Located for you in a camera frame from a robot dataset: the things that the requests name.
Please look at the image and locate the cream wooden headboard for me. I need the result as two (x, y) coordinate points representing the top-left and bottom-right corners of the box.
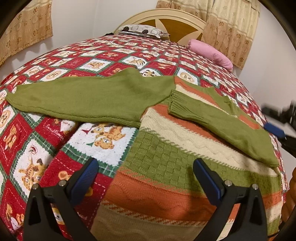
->
(113, 8), (206, 46)

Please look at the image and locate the beige window curtain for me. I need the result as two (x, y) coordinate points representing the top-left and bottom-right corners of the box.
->
(156, 0), (260, 70)

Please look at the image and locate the beige side curtain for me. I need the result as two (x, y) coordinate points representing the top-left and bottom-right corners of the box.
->
(1, 1), (53, 64)

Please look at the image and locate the pink pillow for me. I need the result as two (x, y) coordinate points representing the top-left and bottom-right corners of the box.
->
(188, 39), (233, 72)

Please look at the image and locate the red patchwork bear bedspread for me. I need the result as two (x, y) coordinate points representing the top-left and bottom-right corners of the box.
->
(1, 35), (287, 240)

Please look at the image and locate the white car print pillow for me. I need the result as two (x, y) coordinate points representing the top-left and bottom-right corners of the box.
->
(118, 24), (170, 39)

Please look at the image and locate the striped green orange knit sweater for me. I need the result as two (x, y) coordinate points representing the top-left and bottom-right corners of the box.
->
(6, 68), (282, 240)

